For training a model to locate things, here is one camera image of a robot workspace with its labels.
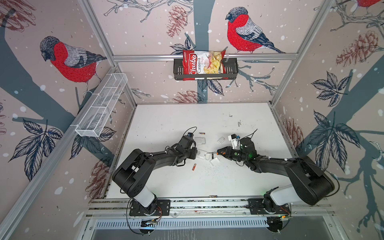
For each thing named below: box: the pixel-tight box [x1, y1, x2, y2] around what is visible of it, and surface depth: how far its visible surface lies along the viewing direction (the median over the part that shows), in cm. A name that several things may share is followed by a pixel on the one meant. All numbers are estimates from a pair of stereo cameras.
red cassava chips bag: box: [182, 49, 228, 81], surface depth 89 cm
